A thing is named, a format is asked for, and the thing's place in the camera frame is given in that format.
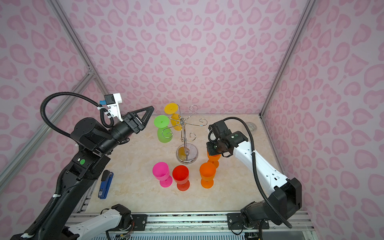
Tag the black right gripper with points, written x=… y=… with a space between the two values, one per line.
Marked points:
x=211 y=151

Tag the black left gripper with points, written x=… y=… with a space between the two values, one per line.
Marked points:
x=138 y=125

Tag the orange wine glass front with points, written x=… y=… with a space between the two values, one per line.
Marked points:
x=214 y=159

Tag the orange wine glass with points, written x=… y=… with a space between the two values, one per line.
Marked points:
x=207 y=172
x=214 y=159

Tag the yellow plastic wine glass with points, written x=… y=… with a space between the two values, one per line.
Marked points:
x=173 y=114

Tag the green plastic wine glass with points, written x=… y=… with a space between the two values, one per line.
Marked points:
x=162 y=129

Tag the red plastic wine glass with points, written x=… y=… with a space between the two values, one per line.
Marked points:
x=181 y=176

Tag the pink plastic wine glass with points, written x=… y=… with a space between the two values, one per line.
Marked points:
x=161 y=172

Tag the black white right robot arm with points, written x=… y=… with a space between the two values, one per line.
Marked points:
x=282 y=196

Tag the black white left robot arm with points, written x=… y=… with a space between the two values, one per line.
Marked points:
x=96 y=143

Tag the chrome wine glass rack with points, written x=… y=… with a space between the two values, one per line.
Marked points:
x=187 y=153

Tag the blue flat object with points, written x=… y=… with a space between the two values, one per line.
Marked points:
x=106 y=181

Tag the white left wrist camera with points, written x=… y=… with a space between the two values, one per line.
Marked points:
x=110 y=106

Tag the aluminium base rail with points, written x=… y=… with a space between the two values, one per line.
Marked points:
x=195 y=226

